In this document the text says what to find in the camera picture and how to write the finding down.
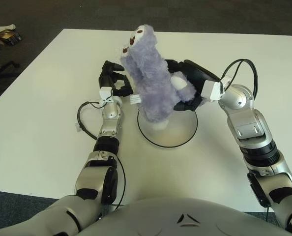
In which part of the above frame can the black chair base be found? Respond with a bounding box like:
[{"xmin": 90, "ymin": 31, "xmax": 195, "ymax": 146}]
[{"xmin": 0, "ymin": 60, "xmax": 21, "ymax": 86}]

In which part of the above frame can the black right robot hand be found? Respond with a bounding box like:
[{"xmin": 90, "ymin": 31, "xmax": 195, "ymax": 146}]
[{"xmin": 165, "ymin": 59, "xmax": 222, "ymax": 111}]

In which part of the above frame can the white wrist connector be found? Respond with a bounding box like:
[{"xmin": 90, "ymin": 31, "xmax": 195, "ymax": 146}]
[
  {"xmin": 99, "ymin": 86, "xmax": 115, "ymax": 108},
  {"xmin": 200, "ymin": 75, "xmax": 233, "ymax": 102}
]

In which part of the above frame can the white left wrist connector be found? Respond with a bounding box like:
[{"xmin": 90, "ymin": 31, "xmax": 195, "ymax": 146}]
[{"xmin": 99, "ymin": 86, "xmax": 115, "ymax": 108}]

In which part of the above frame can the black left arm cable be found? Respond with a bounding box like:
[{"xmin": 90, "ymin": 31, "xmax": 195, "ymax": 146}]
[{"xmin": 77, "ymin": 101, "xmax": 127, "ymax": 206}]

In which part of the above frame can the grey robot torso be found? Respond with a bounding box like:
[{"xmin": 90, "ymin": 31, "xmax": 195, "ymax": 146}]
[{"xmin": 0, "ymin": 195, "xmax": 292, "ymax": 236}]

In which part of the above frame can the white plate with black rim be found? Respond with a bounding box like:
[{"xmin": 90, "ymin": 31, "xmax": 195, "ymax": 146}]
[{"xmin": 137, "ymin": 108, "xmax": 199, "ymax": 149}]

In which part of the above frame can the purple plush doll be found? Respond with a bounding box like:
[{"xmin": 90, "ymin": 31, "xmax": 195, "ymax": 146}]
[{"xmin": 118, "ymin": 24, "xmax": 197, "ymax": 130}]

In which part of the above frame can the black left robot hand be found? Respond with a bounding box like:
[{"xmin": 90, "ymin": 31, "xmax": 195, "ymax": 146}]
[{"xmin": 98, "ymin": 60, "xmax": 134, "ymax": 97}]

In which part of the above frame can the white paper sheet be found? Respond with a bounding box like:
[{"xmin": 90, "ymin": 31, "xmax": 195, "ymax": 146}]
[{"xmin": 0, "ymin": 24, "xmax": 16, "ymax": 36}]

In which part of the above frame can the white right wrist connector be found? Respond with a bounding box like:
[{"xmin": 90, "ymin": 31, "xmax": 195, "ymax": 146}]
[{"xmin": 200, "ymin": 75, "xmax": 233, "ymax": 102}]

